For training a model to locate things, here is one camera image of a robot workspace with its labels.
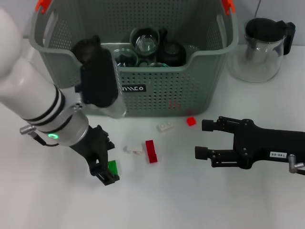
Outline black clay teapot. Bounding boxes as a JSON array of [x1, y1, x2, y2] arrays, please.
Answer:
[[71, 35, 103, 65]]

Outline glass teapot with black lid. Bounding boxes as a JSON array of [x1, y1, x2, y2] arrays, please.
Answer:
[[226, 17, 296, 83]]

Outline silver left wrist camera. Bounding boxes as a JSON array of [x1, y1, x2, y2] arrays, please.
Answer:
[[74, 45, 127, 118]]

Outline dark red long brick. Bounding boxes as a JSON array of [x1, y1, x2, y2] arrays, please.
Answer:
[[145, 140, 159, 164]]

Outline white plastic brick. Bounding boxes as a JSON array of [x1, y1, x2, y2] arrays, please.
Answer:
[[156, 121, 176, 132], [123, 145, 144, 155]]

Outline green plastic brick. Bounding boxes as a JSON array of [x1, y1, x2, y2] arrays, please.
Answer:
[[107, 160, 120, 177]]

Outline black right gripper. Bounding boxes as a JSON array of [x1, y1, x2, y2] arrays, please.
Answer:
[[194, 115, 305, 170]]

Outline grey perforated storage bin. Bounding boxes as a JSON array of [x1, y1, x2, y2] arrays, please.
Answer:
[[28, 0, 239, 119]]

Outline left gripper cable with plugs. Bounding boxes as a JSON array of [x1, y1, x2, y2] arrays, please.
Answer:
[[19, 125, 60, 147]]

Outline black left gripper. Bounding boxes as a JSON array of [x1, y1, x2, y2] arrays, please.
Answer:
[[69, 125, 121, 187]]

